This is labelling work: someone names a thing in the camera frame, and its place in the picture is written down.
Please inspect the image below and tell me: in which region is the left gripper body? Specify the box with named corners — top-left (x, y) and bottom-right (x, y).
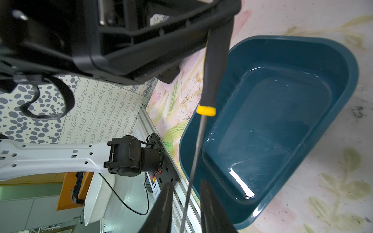
top-left (0, 0), bottom-right (138, 85)

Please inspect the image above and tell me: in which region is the yellow black file tool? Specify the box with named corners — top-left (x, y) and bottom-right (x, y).
top-left (180, 18), bottom-right (234, 233)

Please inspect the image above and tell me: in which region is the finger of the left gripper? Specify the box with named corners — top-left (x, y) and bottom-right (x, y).
top-left (90, 1), bottom-right (241, 84)

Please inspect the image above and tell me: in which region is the teal plastic storage box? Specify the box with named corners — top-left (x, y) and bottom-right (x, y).
top-left (193, 36), bottom-right (359, 230)

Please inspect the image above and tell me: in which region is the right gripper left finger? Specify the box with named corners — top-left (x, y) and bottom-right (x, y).
top-left (139, 183), bottom-right (173, 233)

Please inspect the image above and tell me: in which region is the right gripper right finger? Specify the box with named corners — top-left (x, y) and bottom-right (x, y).
top-left (200, 181), bottom-right (237, 233)

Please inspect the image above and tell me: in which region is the black box lid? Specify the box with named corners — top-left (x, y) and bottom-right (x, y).
top-left (156, 65), bottom-right (180, 84)

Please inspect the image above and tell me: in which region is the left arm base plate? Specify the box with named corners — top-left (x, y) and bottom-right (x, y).
top-left (146, 133), bottom-right (180, 194)

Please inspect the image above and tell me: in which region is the aluminium mounting rail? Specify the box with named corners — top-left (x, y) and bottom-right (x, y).
top-left (131, 106), bottom-right (202, 233)

